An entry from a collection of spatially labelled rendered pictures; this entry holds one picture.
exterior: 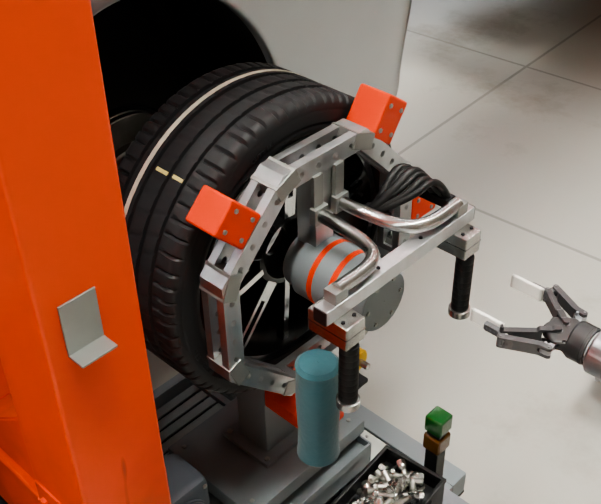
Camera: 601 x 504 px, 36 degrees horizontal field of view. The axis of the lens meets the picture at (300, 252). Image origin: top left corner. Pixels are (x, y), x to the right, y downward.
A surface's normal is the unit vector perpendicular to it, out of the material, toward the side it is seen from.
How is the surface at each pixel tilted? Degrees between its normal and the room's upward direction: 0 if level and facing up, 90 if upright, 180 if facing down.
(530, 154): 0
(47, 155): 90
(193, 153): 32
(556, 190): 0
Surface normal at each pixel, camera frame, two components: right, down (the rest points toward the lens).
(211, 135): -0.30, -0.55
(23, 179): 0.72, 0.40
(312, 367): -0.02, -0.80
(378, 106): -0.58, -0.09
